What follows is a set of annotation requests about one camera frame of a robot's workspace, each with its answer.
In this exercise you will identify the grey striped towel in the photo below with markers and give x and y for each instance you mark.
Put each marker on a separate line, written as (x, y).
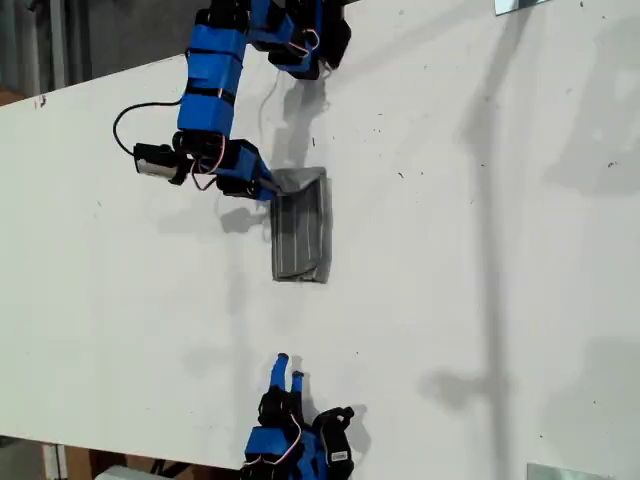
(302, 235)

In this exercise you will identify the white plastic container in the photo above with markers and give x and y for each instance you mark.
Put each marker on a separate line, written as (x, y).
(125, 473)

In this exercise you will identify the white table leg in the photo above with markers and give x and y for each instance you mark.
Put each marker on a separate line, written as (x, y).
(54, 462)

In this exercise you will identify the gripper camera stalk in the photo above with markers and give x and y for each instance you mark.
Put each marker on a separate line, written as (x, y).
(180, 172)
(332, 417)

